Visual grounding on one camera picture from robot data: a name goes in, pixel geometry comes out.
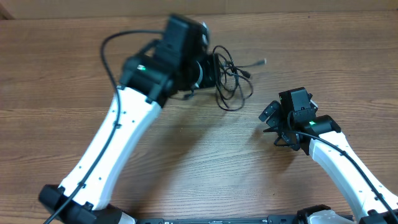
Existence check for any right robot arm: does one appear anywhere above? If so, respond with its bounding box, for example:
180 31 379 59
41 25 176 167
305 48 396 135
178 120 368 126
259 87 397 223

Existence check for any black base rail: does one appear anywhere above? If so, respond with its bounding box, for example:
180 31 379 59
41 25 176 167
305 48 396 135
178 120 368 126
133 214 355 224

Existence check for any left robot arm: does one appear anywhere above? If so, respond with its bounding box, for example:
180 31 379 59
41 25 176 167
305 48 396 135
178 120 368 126
39 14 214 223

